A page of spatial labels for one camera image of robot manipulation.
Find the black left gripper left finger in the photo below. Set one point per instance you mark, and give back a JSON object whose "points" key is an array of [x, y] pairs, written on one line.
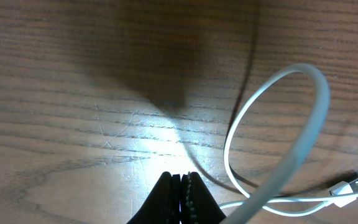
{"points": [[162, 206]]}

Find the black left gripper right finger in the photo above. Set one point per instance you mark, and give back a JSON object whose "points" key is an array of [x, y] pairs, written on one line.
{"points": [[197, 205]]}

